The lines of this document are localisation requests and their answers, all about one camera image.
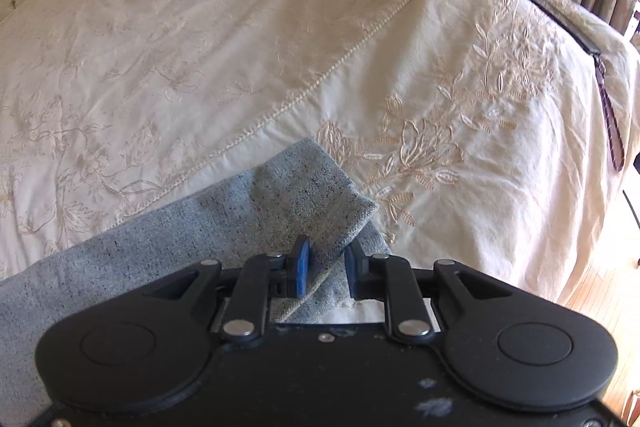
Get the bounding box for grey-blue speckled pants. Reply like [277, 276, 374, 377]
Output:
[1, 139, 390, 426]

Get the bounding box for cream embroidered bedspread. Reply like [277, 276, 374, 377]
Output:
[1, 0, 639, 300]

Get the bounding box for dark purple strap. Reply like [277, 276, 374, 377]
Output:
[506, 0, 626, 172]

